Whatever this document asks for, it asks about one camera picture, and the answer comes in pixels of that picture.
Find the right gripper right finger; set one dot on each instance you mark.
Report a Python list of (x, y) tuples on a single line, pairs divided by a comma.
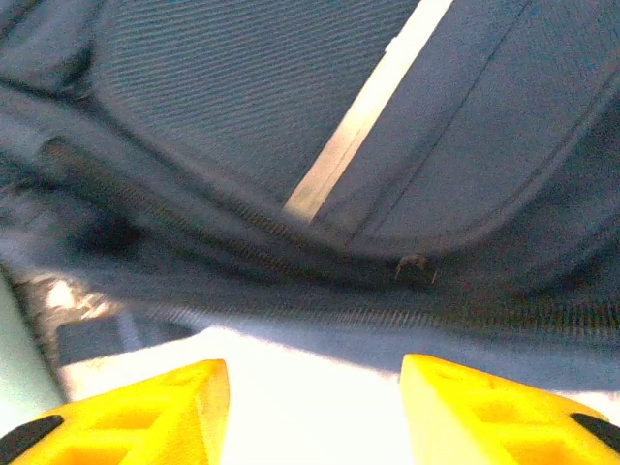
[(484, 426)]

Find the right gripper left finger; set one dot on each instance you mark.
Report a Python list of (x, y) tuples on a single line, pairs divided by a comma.
[(121, 426)]

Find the navy blue backpack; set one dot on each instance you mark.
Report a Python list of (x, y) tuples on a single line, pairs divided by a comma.
[(218, 121)]

